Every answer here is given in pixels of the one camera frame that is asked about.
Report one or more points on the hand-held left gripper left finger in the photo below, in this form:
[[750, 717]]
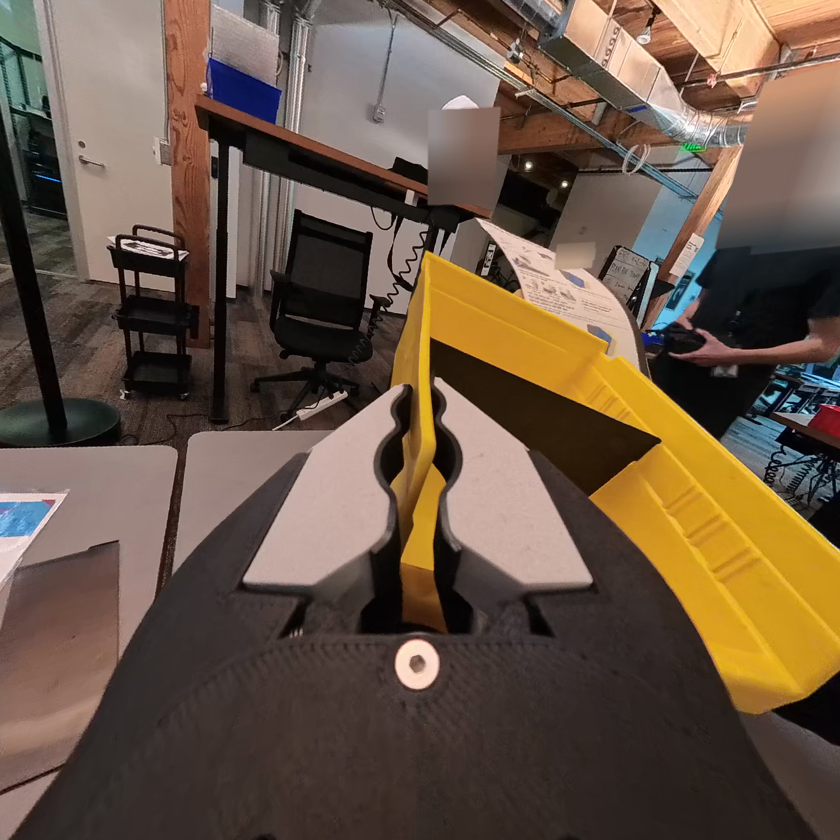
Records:
[[321, 512]]

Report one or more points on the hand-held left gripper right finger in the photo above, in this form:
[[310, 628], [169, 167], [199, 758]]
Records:
[[518, 518]]

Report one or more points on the yellow plastic bin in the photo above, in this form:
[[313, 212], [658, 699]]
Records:
[[722, 558]]

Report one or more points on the another person's forearm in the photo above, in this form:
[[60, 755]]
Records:
[[787, 348]]

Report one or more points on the black divider panel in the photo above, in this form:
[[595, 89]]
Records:
[[525, 426]]

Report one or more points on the white power strip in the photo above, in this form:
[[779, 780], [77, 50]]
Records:
[[323, 403]]

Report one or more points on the black utility cart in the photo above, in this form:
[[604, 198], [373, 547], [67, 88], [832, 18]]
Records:
[[157, 374]]

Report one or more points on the printed instruction sheet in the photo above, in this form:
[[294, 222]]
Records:
[[577, 295]]

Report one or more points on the black handheld device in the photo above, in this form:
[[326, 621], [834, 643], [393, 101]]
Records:
[[682, 341]]

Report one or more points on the black office chair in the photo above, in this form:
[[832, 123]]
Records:
[[325, 262]]

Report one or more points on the whiteboard easel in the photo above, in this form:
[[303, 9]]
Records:
[[623, 272]]

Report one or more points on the black pole with round base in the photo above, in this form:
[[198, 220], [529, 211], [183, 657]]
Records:
[[62, 423]]

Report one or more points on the printed paper sheet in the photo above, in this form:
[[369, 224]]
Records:
[[23, 525]]

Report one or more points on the grey metal sheet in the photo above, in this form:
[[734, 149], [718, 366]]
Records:
[[52, 656]]

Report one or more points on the paper sign on beam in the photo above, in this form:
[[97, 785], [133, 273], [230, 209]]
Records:
[[689, 253]]

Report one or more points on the red bin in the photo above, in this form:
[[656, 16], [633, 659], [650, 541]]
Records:
[[827, 420]]

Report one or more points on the wooden pillar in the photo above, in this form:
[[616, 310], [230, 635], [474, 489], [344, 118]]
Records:
[[189, 197]]

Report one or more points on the slanted wooden beam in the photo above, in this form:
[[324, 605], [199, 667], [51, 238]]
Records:
[[702, 210]]

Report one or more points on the blue plastic bin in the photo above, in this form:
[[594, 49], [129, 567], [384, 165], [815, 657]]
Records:
[[243, 95]]

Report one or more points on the white door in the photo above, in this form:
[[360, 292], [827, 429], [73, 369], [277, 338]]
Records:
[[111, 85]]

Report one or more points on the bubble wrap sheet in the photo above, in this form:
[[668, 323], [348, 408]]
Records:
[[246, 39]]

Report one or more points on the silver air duct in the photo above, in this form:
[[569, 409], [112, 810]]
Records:
[[610, 52]]

